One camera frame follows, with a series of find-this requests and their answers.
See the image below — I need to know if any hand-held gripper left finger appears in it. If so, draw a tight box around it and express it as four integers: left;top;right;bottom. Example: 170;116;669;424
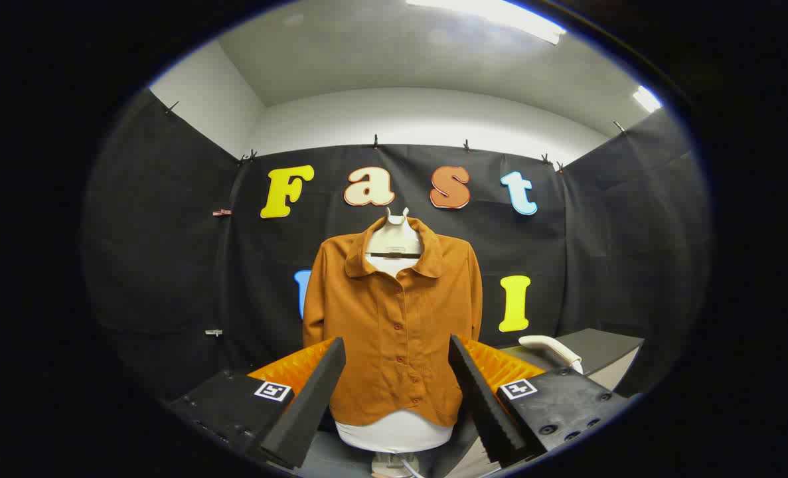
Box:
168;337;347;471

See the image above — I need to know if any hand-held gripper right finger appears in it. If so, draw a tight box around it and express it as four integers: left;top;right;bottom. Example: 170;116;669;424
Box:
448;334;633;469

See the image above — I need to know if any white garment steamer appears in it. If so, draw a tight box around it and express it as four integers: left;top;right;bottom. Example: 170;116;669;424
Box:
518;335;584;374

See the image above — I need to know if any brown button-up shirt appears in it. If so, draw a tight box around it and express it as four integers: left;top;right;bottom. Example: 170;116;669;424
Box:
302;216;483;428

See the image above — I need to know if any white mannequin torso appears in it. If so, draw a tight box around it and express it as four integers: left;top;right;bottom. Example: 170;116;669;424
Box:
334;256;455;477

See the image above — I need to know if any black backdrop cloth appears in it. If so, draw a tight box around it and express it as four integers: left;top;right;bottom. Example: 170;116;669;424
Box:
82;88;712;426

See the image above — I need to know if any small ceiling light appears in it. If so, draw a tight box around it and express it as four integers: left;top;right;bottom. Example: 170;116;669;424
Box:
633;86;663;114

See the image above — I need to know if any long ceiling light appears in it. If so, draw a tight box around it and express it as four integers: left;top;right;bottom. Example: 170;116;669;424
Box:
406;0;567;45

